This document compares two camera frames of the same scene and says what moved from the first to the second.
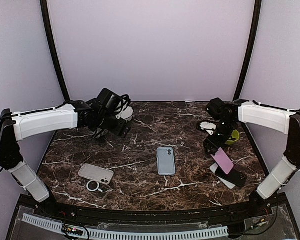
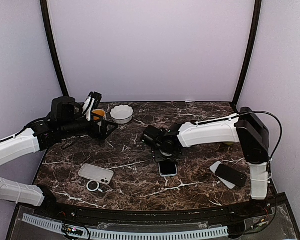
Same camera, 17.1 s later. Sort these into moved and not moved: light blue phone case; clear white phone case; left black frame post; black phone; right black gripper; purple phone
Moved: purple phone; right black gripper
Not moved: clear white phone case; light blue phone case; black phone; left black frame post
